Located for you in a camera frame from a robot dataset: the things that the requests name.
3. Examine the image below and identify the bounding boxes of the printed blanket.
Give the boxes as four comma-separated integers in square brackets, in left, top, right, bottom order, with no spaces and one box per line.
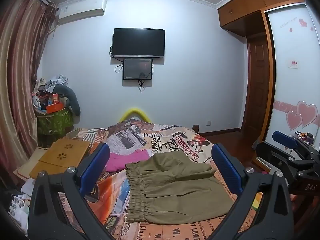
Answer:
[57,119,265,240]

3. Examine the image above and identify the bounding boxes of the wooden lap desk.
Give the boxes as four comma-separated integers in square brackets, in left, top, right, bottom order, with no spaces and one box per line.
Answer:
[29,138,91,179]

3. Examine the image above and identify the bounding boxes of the pink cloth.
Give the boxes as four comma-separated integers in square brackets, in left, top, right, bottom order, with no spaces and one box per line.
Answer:
[105,149,152,173]

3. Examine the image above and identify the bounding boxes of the pile of papers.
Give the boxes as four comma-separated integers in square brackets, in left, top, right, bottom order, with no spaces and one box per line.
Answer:
[9,177,34,230]

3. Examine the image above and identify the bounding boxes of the white air conditioner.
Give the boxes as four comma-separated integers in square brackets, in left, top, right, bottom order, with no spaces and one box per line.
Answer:
[57,0,107,25]

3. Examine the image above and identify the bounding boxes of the white sliding door with hearts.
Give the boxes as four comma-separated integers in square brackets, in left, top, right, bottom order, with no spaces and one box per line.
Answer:
[265,4,320,155]

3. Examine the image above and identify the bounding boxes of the pile of clothes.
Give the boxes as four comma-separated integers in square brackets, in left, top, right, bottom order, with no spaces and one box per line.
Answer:
[35,74,68,98]

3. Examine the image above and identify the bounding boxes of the wooden door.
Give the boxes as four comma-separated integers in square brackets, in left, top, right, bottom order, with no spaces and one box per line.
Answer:
[246,34,273,131]

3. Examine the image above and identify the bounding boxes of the wooden overhead wardrobe cabinet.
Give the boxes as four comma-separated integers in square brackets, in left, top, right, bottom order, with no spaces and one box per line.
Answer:
[217,0,310,37]

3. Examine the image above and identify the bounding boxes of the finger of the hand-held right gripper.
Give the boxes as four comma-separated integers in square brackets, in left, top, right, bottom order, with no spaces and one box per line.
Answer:
[272,130,320,160]
[255,142,316,174]

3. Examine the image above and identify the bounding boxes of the yellow foam tube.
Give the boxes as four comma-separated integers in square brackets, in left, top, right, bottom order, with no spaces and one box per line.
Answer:
[119,107,150,123]

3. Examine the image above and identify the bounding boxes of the black wall television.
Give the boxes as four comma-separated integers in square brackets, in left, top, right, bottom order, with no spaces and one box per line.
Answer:
[111,28,165,58]

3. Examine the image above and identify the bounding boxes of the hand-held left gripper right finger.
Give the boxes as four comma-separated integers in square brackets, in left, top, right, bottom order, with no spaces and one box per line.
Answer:
[207,143,294,240]

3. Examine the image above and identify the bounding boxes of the pile of small trinkets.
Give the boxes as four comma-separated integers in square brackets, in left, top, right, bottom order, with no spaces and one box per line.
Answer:
[295,130,315,145]

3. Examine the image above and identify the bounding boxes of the striped pink curtain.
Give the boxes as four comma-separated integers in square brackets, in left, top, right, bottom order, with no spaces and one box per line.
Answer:
[0,0,59,185]

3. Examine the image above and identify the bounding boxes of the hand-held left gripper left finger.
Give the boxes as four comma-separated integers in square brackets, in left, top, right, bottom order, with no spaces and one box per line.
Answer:
[27,142,120,240]

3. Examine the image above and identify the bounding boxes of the orange box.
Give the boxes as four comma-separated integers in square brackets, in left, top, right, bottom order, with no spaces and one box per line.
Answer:
[46,102,64,114]

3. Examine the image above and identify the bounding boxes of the black monitor cable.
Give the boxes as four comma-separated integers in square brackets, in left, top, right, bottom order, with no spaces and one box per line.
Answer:
[138,72,153,92]

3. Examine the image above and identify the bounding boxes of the olive green pants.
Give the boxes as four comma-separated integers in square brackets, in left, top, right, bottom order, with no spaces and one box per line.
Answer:
[125,152,238,225]

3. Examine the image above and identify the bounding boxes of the small black wall monitor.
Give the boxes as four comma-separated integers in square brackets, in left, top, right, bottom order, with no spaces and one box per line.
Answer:
[122,58,153,81]

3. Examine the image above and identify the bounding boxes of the yellow orange bed sheet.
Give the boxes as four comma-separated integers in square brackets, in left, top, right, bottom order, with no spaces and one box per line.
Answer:
[252,192,263,211]

